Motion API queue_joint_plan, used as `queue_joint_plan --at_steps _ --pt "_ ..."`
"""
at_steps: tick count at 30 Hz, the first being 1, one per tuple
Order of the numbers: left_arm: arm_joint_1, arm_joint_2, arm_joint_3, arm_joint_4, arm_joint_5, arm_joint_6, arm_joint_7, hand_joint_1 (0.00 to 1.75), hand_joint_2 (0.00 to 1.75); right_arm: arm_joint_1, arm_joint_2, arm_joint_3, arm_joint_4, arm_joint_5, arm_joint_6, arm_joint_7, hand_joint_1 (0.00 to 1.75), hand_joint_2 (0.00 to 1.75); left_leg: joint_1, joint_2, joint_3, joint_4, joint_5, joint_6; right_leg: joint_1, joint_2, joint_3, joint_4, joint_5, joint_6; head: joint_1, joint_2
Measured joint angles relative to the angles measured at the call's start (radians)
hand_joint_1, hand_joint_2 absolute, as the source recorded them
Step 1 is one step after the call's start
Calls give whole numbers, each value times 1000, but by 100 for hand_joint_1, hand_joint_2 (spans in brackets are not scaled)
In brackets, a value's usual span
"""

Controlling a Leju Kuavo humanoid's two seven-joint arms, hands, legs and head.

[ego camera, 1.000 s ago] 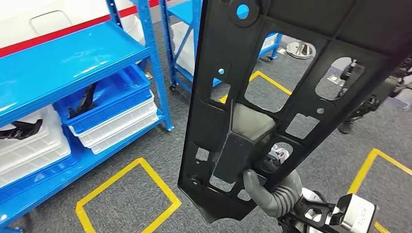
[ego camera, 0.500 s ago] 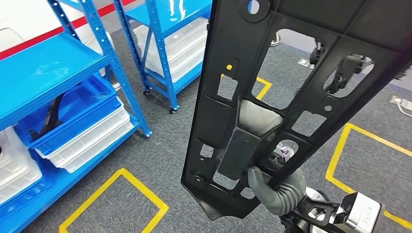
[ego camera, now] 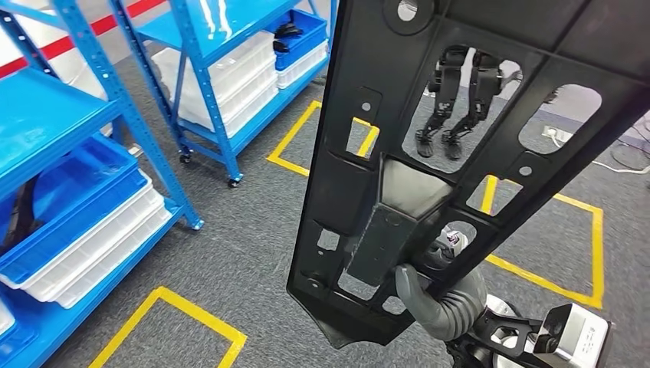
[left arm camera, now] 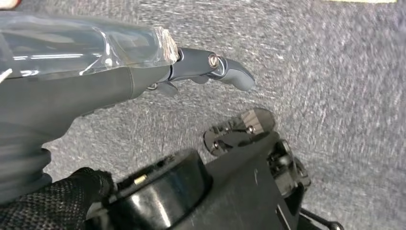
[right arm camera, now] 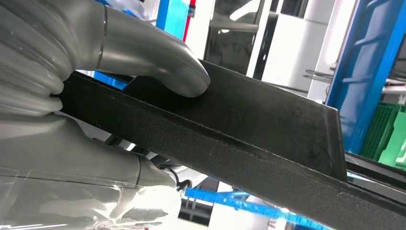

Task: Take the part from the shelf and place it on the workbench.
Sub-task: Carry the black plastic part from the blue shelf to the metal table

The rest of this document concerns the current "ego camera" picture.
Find black parts in bin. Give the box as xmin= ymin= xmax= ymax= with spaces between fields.
xmin=271 ymin=21 xmax=304 ymax=54

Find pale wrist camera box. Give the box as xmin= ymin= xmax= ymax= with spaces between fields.
xmin=533 ymin=303 xmax=614 ymax=368

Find white floor cable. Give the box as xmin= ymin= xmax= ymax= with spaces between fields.
xmin=550 ymin=134 xmax=650 ymax=176

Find blue metal shelf rack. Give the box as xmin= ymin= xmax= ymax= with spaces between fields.
xmin=107 ymin=0 xmax=340 ymax=190
xmin=0 ymin=0 xmax=205 ymax=368

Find black plastic frame part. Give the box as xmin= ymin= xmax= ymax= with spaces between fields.
xmin=285 ymin=0 xmax=650 ymax=350

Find blue plastic bin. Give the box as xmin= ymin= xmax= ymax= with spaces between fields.
xmin=264 ymin=8 xmax=329 ymax=72
xmin=0 ymin=133 xmax=153 ymax=288

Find white power strip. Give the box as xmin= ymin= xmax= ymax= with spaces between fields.
xmin=540 ymin=124 xmax=576 ymax=144

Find black humanoid robot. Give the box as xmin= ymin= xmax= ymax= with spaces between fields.
xmin=415 ymin=44 xmax=524 ymax=162

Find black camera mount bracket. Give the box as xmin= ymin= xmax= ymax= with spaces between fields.
xmin=445 ymin=304 xmax=557 ymax=368

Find large white plastic bin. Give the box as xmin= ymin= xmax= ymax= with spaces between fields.
xmin=150 ymin=30 xmax=281 ymax=139

